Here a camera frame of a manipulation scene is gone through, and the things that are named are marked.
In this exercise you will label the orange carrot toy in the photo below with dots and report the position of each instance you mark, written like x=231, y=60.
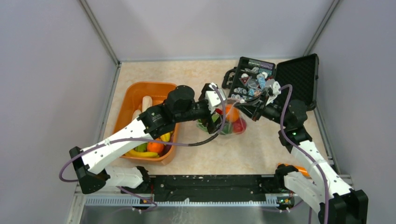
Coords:
x=302, y=170

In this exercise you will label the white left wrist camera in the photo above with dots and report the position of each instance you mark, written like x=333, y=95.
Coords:
x=213, y=94

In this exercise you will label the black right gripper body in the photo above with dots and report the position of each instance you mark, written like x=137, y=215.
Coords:
x=272, y=111

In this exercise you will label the black poker chip case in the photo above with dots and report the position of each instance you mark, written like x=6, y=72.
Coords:
x=247, y=79

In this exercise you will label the clear zip top bag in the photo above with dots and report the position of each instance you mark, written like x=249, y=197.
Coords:
x=231, y=101

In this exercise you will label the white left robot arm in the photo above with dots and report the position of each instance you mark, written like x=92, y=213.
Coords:
x=92, y=164

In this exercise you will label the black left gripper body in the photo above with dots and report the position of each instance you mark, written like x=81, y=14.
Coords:
x=200, y=110

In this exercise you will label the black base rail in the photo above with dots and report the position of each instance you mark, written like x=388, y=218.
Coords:
x=213, y=188

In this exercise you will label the orange fruit toy back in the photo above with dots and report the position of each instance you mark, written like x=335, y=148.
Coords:
x=232, y=113

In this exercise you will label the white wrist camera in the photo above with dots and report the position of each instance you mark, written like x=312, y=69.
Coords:
x=271, y=91
x=213, y=94

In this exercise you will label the orange plastic bin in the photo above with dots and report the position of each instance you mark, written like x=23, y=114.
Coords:
x=132, y=101

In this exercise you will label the yellow banana toy front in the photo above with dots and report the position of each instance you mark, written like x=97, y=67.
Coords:
x=133, y=153

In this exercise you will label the yellow banana bunch toy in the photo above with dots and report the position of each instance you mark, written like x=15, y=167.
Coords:
x=167, y=137

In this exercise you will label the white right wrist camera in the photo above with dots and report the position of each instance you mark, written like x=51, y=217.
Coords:
x=271, y=91

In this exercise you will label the orange fruit toy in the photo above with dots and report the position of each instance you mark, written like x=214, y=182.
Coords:
x=232, y=113
x=155, y=147

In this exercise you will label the orange fruit toy front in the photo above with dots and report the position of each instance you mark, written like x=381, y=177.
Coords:
x=155, y=147

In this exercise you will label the red apple toy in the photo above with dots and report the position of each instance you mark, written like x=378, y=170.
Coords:
x=239, y=126

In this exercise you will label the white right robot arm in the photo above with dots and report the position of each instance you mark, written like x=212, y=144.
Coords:
x=327, y=194

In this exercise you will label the green napa cabbage toy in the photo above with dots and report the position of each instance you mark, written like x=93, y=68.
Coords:
x=213, y=127

